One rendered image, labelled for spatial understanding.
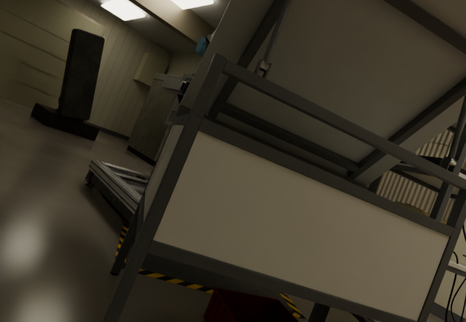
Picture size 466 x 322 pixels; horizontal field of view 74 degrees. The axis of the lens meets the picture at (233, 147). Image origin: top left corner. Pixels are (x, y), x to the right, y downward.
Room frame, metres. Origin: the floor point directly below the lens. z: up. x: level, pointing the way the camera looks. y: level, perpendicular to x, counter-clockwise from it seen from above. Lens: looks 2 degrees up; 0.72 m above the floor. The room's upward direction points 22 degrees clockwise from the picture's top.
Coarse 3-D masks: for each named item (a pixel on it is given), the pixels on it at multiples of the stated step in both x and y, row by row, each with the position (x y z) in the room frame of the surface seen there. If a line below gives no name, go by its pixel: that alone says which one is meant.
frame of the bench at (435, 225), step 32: (192, 128) 0.94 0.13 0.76; (224, 128) 0.97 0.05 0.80; (288, 160) 1.03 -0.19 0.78; (160, 192) 0.94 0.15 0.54; (352, 192) 1.11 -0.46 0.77; (160, 256) 0.96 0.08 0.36; (192, 256) 0.99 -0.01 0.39; (448, 256) 1.25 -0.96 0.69; (128, 288) 0.95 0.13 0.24; (288, 288) 1.08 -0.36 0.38; (384, 320) 1.20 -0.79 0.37
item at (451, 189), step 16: (448, 128) 1.97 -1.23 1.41; (464, 128) 1.45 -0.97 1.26; (464, 144) 1.43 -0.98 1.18; (416, 176) 1.89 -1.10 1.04; (432, 176) 1.69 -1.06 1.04; (464, 176) 1.44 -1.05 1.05; (448, 192) 1.43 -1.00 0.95; (464, 272) 1.50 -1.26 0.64; (320, 320) 1.86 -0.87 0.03; (368, 320) 1.60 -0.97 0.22
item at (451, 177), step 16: (224, 64) 0.95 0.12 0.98; (208, 80) 0.94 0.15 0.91; (240, 80) 0.99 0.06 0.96; (256, 80) 0.98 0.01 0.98; (208, 96) 0.95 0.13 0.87; (272, 96) 1.02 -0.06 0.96; (288, 96) 1.01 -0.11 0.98; (192, 112) 0.94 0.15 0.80; (304, 112) 1.06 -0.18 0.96; (320, 112) 1.05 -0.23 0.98; (336, 128) 1.10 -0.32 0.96; (352, 128) 1.08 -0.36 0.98; (368, 144) 1.15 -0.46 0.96; (384, 144) 1.12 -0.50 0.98; (416, 160) 1.17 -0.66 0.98; (448, 160) 1.22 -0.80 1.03; (448, 176) 1.21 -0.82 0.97; (464, 192) 1.26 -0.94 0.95; (464, 208) 1.25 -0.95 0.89; (448, 224) 1.27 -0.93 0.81
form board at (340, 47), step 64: (256, 0) 1.14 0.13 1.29; (320, 0) 1.12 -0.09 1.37; (448, 0) 1.08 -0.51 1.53; (256, 64) 1.33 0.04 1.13; (320, 64) 1.30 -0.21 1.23; (384, 64) 1.27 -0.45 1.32; (448, 64) 1.25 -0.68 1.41; (256, 128) 1.59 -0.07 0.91; (320, 128) 1.55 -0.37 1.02; (384, 128) 1.52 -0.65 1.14
